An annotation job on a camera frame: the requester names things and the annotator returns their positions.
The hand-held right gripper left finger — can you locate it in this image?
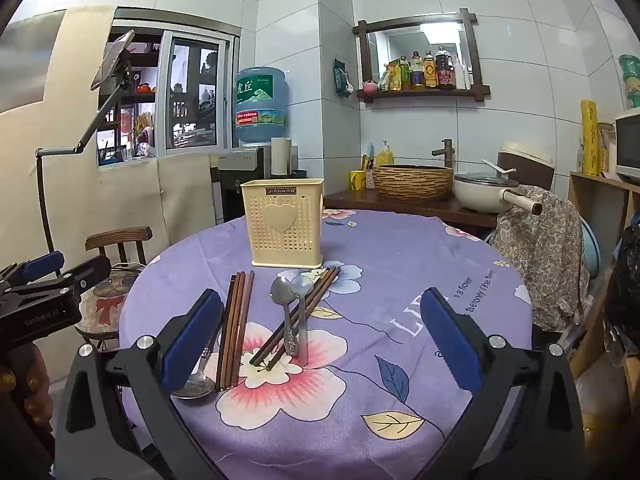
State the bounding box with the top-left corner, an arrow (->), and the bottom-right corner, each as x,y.
52,287 -> 226,480

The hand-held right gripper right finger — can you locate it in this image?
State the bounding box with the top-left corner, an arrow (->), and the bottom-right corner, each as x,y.
420,287 -> 588,480

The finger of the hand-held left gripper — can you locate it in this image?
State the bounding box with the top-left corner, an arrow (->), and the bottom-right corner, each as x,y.
0,251 -> 66,286
30,255 -> 112,301

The metal spoon with ornate handle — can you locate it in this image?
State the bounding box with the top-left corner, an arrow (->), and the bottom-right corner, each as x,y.
270,276 -> 297,357
172,345 -> 217,400

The metal spoon with plain handle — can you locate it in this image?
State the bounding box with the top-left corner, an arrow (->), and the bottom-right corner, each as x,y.
290,275 -> 315,367

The cream plastic utensil holder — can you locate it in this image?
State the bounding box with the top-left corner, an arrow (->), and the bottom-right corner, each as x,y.
240,178 -> 325,267

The black chopstick with gold band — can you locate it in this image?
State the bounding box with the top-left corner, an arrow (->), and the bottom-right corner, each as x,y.
249,268 -> 335,366

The person's left hand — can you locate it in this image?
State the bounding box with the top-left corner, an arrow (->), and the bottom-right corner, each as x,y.
0,342 -> 52,441

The printed seat cushion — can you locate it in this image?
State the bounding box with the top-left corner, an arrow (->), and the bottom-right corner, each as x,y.
79,266 -> 144,337

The wooden chair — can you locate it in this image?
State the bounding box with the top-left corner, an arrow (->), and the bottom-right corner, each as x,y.
75,226 -> 153,356

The purple floral tablecloth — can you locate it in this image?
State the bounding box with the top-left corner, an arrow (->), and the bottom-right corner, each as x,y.
119,209 -> 533,480

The beige cardboard sheet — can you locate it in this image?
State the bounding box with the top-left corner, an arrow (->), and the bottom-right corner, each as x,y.
0,4 -> 217,281

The floral cloth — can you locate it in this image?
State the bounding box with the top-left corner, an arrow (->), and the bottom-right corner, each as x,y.
492,185 -> 593,333

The cream frying pan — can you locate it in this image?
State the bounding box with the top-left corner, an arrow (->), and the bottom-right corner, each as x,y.
453,172 -> 543,216

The woven pattern basin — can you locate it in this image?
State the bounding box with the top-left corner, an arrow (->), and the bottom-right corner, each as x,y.
372,164 -> 455,202

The glass pan lid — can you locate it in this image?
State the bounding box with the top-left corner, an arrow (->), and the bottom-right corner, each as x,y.
456,172 -> 512,196

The water dispenser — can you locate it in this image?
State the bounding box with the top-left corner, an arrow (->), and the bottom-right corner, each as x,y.
212,145 -> 296,226

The blue plastic basin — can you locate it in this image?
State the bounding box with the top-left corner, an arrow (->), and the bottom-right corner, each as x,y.
580,215 -> 608,281

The white ladle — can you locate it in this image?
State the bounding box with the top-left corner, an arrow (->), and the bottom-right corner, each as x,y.
481,159 -> 517,177

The black plastic bag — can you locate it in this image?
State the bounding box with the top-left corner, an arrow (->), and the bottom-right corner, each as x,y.
602,225 -> 640,361

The bronze faucet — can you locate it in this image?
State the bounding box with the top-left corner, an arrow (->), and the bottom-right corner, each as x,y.
432,138 -> 454,168

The brown and cream rice cooker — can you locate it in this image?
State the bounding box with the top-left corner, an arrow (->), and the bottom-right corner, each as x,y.
496,142 -> 556,191

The sliding window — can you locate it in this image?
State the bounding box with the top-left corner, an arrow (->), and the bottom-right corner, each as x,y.
97,20 -> 236,166

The white paper towel roll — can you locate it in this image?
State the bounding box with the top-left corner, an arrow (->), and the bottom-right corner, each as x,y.
270,136 -> 292,179

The smartphone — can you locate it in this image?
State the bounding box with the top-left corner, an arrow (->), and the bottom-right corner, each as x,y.
90,30 -> 136,92

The blue water jug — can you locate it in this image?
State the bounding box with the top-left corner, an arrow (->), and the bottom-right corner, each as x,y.
234,66 -> 290,147

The yellow paper roll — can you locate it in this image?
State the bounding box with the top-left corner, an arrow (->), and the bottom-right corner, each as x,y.
580,100 -> 599,177

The white microwave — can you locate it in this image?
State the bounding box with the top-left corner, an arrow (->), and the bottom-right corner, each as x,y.
614,107 -> 640,183

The yellow green seasoning packet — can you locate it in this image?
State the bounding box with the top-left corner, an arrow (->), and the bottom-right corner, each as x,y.
387,58 -> 409,92

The dark soy sauce bottle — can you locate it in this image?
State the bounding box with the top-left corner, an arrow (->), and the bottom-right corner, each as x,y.
435,46 -> 457,89

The green hanging packet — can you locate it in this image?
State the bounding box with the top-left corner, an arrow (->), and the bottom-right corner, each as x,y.
333,58 -> 354,98

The stack of green bowls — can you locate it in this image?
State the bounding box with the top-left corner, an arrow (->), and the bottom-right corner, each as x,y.
618,54 -> 640,109

